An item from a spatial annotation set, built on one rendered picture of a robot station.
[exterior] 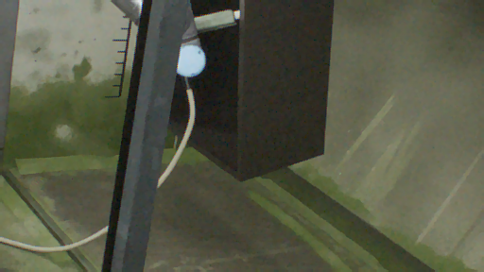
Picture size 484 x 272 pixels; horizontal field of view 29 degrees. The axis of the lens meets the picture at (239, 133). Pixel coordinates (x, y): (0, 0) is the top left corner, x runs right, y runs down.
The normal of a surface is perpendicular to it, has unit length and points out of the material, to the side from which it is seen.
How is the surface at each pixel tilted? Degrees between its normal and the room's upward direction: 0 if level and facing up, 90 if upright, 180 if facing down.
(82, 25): 90
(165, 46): 90
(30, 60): 90
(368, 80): 57
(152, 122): 90
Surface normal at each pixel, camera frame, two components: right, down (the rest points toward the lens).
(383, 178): -0.59, -0.46
